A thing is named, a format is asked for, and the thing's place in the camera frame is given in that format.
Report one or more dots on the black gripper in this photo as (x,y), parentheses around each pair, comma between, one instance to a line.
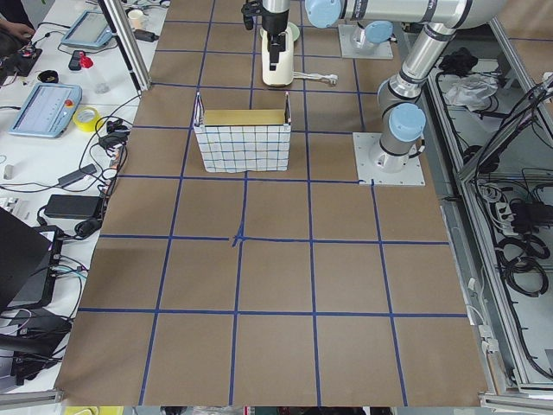
(276,22)

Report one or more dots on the cream white toaster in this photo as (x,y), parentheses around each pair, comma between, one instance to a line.
(280,73)

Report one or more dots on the pale green plate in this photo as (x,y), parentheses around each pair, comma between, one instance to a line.
(295,31)

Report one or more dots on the wooden box with grid cloth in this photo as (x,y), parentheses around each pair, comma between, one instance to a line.
(236,141)

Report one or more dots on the white paper cup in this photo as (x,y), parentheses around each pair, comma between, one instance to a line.
(138,19)

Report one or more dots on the clear bottle red cap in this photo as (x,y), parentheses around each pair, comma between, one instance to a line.
(97,80)

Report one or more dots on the blue teach pendant far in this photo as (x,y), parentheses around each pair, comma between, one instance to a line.
(90,30)

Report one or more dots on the blue teach pendant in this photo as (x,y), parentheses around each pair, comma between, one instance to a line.
(90,30)
(47,111)

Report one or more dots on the yellow tape roll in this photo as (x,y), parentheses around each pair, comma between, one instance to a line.
(87,119)

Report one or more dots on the crumpled white cloth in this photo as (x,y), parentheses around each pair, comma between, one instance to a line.
(474,92)

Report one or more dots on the small black power adapter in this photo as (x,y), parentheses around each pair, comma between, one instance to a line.
(77,175)

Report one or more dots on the black round dish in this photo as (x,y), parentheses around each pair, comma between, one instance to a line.
(48,76)

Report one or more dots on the blue teach pendant near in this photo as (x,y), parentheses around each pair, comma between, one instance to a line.
(47,111)

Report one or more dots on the black power adapter brick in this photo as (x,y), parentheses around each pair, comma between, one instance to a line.
(72,206)

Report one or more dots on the black monitor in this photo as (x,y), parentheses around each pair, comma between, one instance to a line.
(28,259)

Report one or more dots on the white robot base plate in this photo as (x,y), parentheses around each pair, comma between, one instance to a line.
(376,167)

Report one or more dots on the aluminium frame post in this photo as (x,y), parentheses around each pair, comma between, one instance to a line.
(127,44)

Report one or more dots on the aluminium side rail frame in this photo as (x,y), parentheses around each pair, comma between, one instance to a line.
(496,163)

